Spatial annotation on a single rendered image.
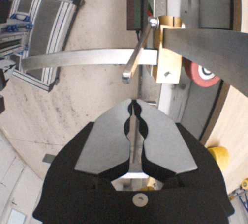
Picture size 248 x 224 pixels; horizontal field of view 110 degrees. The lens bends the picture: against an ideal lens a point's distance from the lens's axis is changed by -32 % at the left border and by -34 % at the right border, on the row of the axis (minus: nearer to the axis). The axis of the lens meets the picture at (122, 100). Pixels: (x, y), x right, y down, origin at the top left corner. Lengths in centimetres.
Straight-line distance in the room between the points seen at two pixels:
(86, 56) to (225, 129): 40
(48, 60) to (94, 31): 87
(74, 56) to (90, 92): 103
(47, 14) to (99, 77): 72
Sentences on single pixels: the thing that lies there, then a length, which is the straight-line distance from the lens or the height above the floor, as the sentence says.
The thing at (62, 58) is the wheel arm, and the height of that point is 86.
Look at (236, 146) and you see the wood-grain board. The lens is 55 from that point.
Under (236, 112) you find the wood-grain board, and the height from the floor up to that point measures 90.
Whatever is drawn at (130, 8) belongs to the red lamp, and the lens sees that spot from 42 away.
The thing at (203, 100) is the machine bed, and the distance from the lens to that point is 51.
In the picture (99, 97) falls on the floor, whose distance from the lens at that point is 129.
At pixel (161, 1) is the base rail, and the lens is 44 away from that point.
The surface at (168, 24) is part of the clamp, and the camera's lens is 25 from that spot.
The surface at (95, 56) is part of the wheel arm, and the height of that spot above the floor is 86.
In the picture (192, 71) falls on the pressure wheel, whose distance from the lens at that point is 24.
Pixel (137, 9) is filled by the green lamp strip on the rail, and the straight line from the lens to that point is 42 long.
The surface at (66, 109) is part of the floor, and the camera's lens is 151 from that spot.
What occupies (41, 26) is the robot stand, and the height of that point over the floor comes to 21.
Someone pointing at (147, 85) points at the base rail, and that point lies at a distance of 45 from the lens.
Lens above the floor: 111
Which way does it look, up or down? 60 degrees down
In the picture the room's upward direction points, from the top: 175 degrees counter-clockwise
